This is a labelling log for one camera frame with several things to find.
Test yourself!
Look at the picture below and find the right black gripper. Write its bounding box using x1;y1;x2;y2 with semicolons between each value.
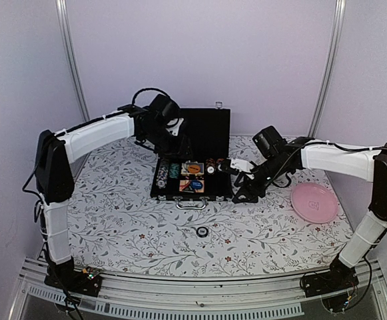
232;154;290;202

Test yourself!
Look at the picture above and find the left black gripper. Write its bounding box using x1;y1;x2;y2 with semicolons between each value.
142;124;194;158

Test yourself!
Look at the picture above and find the blue card deck box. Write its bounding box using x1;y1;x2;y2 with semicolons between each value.
181;161;204;176

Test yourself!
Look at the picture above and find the black poker case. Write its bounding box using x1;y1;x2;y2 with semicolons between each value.
150;107;232;209

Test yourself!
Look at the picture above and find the black triangular token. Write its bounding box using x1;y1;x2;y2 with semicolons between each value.
179;180;194;193

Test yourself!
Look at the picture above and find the red card deck box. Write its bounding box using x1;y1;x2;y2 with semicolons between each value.
179;179;204;193

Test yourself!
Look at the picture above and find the blue round button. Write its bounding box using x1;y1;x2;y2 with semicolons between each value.
191;180;204;193

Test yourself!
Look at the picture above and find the orange round button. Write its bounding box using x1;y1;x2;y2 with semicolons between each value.
189;162;204;173

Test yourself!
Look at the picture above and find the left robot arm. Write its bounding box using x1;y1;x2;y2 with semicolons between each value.
31;108;191;289

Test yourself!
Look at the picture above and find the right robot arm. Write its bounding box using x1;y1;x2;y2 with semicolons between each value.
219;137;387;291

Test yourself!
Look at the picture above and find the teal chip stack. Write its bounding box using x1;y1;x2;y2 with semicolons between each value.
169;163;181;179

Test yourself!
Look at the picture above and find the orange chip stack left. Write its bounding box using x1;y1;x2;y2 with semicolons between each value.
205;158;216;175

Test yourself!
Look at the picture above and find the white black chip stack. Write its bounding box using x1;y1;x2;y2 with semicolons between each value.
156;159;170;189

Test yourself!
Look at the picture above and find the black white dealer chip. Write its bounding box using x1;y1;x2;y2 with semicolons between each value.
196;226;209;238

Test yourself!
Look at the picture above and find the pink plate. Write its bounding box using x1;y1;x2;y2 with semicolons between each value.
290;183;338;224

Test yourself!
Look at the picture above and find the floral tablecloth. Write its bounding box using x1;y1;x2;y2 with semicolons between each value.
68;139;353;277

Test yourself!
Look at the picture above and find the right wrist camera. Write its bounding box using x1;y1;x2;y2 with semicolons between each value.
223;159;254;175

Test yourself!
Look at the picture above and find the front aluminium rail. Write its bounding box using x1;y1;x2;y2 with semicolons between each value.
9;258;387;319

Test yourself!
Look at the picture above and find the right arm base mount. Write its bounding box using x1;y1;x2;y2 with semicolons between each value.
299;259;359;313

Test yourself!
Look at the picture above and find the left aluminium frame post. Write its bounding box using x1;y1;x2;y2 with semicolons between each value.
55;0;91;122

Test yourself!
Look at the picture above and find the aluminium frame post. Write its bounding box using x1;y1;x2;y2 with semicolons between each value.
308;0;346;137
55;0;91;122

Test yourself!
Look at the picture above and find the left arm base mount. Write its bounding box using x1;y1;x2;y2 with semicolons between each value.
44;262;103;297

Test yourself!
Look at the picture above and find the right aluminium frame post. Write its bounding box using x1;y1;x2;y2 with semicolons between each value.
308;0;346;137

